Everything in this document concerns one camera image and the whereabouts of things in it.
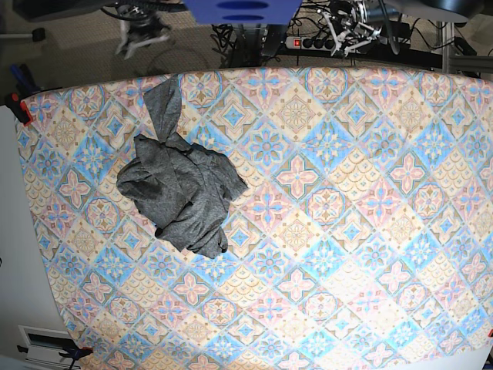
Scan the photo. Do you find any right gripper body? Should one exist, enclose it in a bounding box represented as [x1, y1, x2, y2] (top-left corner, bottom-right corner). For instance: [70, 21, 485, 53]
[115, 21, 171, 59]

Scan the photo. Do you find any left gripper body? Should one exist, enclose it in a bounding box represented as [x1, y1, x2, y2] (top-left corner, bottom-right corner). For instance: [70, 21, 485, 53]
[321, 11, 382, 57]

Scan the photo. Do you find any grey t-shirt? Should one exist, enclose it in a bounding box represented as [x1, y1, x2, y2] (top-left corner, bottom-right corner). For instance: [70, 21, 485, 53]
[116, 76, 248, 259]

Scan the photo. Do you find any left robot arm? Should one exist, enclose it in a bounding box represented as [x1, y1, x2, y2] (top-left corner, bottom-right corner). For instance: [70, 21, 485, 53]
[320, 1, 399, 57]

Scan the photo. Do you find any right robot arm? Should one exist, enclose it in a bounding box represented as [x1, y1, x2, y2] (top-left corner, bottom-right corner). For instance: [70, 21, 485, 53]
[101, 2, 171, 59]

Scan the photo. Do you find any white power strip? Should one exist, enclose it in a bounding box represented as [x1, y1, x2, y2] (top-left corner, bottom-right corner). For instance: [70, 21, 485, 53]
[285, 36, 335, 52]

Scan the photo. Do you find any red black clamp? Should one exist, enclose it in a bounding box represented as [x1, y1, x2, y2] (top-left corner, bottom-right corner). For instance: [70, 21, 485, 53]
[5, 93, 32, 126]

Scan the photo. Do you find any patterned tablecloth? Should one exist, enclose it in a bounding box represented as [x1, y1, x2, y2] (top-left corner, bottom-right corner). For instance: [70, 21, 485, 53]
[16, 68, 492, 369]

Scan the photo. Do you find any blue orange clamp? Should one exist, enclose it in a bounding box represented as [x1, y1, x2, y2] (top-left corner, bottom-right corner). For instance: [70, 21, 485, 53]
[59, 347, 93, 369]

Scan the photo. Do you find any white vent panel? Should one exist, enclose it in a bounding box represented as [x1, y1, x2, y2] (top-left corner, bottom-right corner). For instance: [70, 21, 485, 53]
[17, 325, 75, 369]

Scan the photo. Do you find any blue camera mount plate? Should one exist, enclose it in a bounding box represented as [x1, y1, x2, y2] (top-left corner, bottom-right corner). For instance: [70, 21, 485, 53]
[183, 0, 302, 25]

